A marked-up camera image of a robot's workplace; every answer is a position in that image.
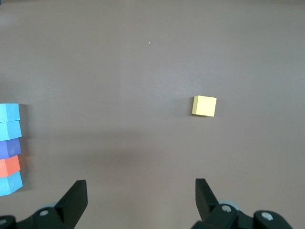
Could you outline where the light blue foam cube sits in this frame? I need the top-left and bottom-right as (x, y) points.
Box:
(0, 171), (24, 197)
(0, 103), (21, 123)
(0, 120), (23, 141)

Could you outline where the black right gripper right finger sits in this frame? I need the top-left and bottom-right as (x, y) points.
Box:
(192, 178), (293, 229)

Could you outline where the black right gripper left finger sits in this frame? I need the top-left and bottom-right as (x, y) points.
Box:
(0, 180), (88, 229)

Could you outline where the orange foam cube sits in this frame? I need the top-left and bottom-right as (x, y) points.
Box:
(0, 155), (21, 178)

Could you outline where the yellow foam cube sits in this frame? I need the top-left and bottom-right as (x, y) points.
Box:
(192, 95), (218, 118)

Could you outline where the purple foam cube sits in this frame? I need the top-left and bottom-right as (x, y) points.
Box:
(0, 137), (22, 160)

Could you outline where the brown table mat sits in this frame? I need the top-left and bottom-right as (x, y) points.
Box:
(0, 0), (305, 229)

